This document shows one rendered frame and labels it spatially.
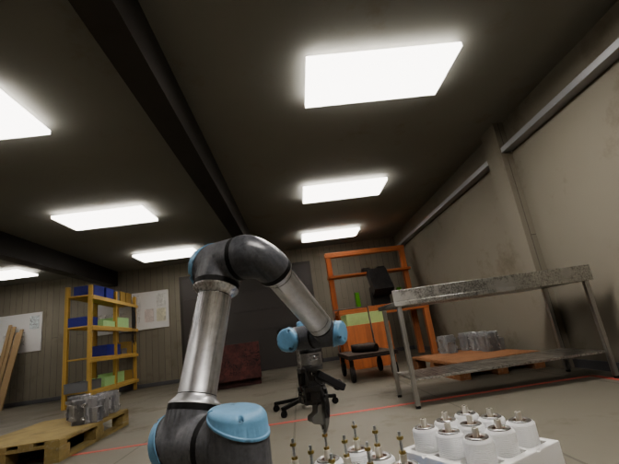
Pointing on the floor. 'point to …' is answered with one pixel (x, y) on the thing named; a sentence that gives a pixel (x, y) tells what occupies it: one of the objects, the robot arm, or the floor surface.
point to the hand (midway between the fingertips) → (326, 427)
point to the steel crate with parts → (240, 365)
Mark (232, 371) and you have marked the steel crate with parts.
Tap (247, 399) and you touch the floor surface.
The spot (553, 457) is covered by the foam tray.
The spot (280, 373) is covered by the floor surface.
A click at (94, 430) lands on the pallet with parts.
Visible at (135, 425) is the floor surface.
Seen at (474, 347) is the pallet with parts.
